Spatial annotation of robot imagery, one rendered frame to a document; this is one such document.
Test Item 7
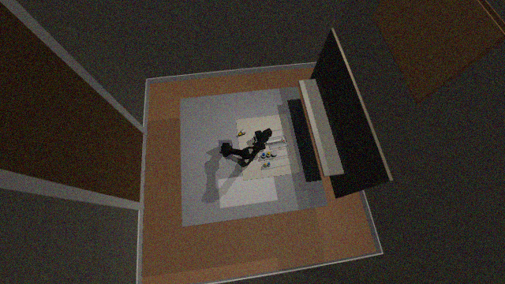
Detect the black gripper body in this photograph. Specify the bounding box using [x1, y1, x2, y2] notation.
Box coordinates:
[255, 130, 266, 150]

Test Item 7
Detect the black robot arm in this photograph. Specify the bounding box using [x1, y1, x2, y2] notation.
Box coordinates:
[221, 128, 272, 159]

